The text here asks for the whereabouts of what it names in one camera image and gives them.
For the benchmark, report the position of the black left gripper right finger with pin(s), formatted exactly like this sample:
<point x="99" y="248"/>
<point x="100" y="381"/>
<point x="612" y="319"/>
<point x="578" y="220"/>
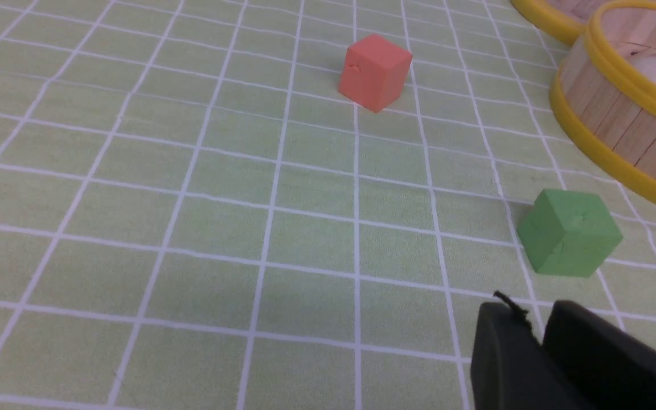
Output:
<point x="610" y="368"/>

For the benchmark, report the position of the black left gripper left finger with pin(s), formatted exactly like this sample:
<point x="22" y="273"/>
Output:
<point x="509" y="367"/>

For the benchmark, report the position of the bamboo steamer tray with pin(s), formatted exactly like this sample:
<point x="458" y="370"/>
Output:
<point x="606" y="107"/>

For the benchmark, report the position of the bamboo steamer lid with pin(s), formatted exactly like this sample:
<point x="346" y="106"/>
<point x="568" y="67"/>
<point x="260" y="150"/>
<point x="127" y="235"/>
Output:
<point x="562" y="20"/>

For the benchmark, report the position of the green foam cube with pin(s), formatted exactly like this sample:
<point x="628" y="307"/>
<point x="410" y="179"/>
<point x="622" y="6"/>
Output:
<point x="568" y="233"/>

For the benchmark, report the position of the red foam cube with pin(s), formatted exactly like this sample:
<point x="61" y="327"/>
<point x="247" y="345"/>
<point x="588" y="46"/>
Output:
<point x="374" y="72"/>

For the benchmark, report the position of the green checkered tablecloth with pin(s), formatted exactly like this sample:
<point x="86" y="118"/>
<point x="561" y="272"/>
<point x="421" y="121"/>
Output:
<point x="193" y="217"/>

